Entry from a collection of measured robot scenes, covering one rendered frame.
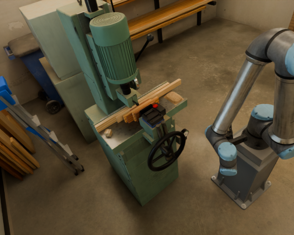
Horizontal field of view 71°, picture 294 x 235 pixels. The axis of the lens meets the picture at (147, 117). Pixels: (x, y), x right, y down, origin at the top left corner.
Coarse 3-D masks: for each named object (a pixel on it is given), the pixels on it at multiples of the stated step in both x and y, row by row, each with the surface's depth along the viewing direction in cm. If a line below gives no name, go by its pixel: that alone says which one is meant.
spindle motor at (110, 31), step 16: (112, 16) 96; (96, 32) 91; (112, 32) 90; (128, 32) 97; (112, 48) 96; (128, 48) 101; (112, 64) 102; (128, 64) 104; (112, 80) 109; (128, 80) 109
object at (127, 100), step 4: (120, 88) 129; (116, 92) 130; (120, 92) 126; (132, 92) 124; (120, 96) 127; (124, 96) 123; (128, 96) 122; (132, 96) 122; (136, 96) 124; (124, 100) 125; (128, 100) 122; (132, 100) 124; (136, 100) 126; (128, 104) 124; (132, 104) 126
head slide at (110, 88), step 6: (90, 36) 105; (90, 42) 109; (96, 48) 108; (96, 54) 111; (96, 60) 117; (102, 66) 115; (102, 72) 120; (102, 78) 126; (108, 84) 124; (114, 84) 127; (108, 90) 130; (114, 90) 129; (114, 96) 131
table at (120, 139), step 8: (160, 104) 139; (168, 104) 137; (176, 104) 136; (184, 104) 140; (168, 112) 133; (176, 112) 139; (112, 128) 129; (120, 128) 128; (128, 128) 127; (136, 128) 126; (104, 136) 126; (112, 136) 125; (120, 136) 124; (128, 136) 123; (136, 136) 125; (144, 136) 126; (112, 144) 120; (120, 144) 120; (128, 144) 124; (152, 144) 123; (112, 152) 122
